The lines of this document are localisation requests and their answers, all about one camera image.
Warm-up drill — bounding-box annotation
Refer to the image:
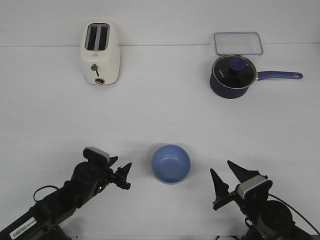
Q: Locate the clear blue-rimmed container lid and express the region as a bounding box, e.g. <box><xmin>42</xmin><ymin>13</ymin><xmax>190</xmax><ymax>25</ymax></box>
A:
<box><xmin>213</xmin><ymin>32</ymin><xmax>264</xmax><ymax>56</ymax></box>

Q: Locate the glass pot lid blue knob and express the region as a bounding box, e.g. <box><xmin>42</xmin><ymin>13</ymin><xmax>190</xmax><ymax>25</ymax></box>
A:
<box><xmin>212</xmin><ymin>54</ymin><xmax>258</xmax><ymax>90</ymax></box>

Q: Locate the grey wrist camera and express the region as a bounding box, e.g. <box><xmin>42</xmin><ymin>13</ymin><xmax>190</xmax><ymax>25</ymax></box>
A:
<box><xmin>236</xmin><ymin>175</ymin><xmax>273</xmax><ymax>200</ymax></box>
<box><xmin>83</xmin><ymin>146</ymin><xmax>110</xmax><ymax>164</ymax></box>

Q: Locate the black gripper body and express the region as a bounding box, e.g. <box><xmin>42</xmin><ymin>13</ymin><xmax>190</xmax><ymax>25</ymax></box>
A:
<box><xmin>98</xmin><ymin>169</ymin><xmax>131</xmax><ymax>193</ymax></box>
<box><xmin>212</xmin><ymin>190</ymin><xmax>241</xmax><ymax>211</ymax></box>

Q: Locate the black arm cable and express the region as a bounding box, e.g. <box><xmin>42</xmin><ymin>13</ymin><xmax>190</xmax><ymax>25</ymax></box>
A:
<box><xmin>33</xmin><ymin>184</ymin><xmax>60</xmax><ymax>204</ymax></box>
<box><xmin>266</xmin><ymin>192</ymin><xmax>320</xmax><ymax>236</ymax></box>

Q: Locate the blue bowl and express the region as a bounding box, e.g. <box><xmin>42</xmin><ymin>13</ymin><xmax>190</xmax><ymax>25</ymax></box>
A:
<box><xmin>151</xmin><ymin>144</ymin><xmax>191</xmax><ymax>184</ymax></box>

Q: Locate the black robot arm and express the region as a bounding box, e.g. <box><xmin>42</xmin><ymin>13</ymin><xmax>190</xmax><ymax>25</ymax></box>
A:
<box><xmin>210</xmin><ymin>160</ymin><xmax>320</xmax><ymax>240</ymax></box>
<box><xmin>0</xmin><ymin>157</ymin><xmax>132</xmax><ymax>240</ymax></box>

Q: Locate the white two-slot toaster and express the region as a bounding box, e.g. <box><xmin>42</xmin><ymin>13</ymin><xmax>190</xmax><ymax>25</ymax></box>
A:
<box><xmin>80</xmin><ymin>19</ymin><xmax>121</xmax><ymax>85</ymax></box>

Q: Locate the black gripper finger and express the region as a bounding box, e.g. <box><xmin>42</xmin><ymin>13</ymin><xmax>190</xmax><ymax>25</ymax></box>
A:
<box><xmin>107</xmin><ymin>156</ymin><xmax>118</xmax><ymax>168</ymax></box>
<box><xmin>227</xmin><ymin>160</ymin><xmax>268</xmax><ymax>186</ymax></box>
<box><xmin>116</xmin><ymin>162</ymin><xmax>132</xmax><ymax>187</ymax></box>
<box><xmin>210</xmin><ymin>168</ymin><xmax>229</xmax><ymax>198</ymax></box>

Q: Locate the dark blue saucepan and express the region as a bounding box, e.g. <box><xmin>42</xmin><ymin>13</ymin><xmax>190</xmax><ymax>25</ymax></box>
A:
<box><xmin>209</xmin><ymin>61</ymin><xmax>303</xmax><ymax>99</ymax></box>

